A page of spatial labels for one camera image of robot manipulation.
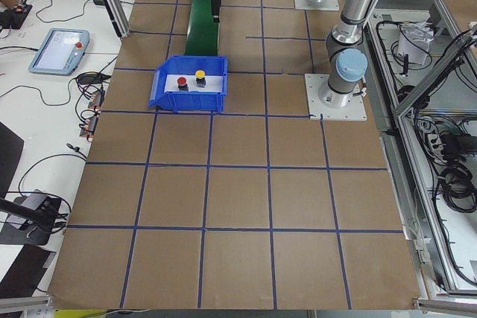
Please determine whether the left blue plastic bin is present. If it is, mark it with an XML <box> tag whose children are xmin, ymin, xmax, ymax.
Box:
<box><xmin>149</xmin><ymin>55</ymin><xmax>228</xmax><ymax>112</ymax></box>

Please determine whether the green conveyor belt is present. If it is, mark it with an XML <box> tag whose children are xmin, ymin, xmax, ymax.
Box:
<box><xmin>184</xmin><ymin>0</ymin><xmax>219</xmax><ymax>56</ymax></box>

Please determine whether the yellow push button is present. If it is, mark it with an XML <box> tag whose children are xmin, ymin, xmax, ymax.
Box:
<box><xmin>195</xmin><ymin>69</ymin><xmax>206</xmax><ymax>88</ymax></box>

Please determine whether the red push button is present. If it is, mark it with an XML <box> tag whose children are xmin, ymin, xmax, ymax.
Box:
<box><xmin>177</xmin><ymin>77</ymin><xmax>189</xmax><ymax>91</ymax></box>

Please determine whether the near teach pendant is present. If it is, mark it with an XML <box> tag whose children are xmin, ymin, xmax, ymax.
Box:
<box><xmin>28</xmin><ymin>28</ymin><xmax>89</xmax><ymax>76</ymax></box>

